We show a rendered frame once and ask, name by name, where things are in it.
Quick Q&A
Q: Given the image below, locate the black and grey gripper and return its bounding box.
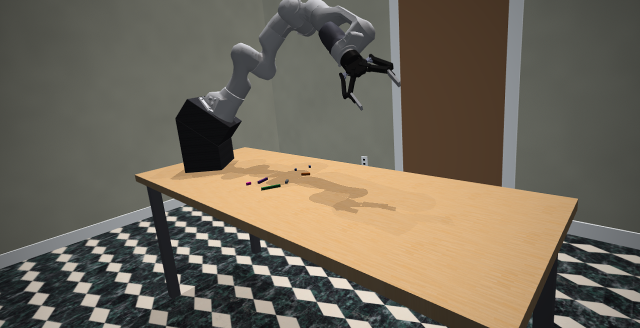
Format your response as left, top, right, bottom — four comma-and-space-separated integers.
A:
339, 49, 401, 111

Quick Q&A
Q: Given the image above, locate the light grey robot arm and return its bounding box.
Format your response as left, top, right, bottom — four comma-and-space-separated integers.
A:
198, 0, 376, 123

